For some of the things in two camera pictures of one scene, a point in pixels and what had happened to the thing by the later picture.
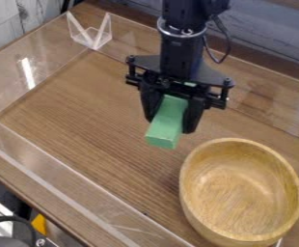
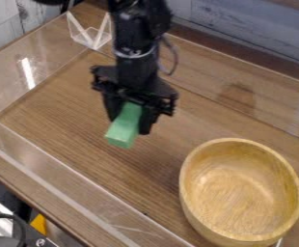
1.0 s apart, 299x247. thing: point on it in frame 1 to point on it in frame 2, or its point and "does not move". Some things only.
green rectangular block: x=166 y=126 to x=125 y=129
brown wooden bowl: x=241 y=193 does not move
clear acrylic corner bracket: x=94 y=37 does not move
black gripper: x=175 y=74 to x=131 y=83
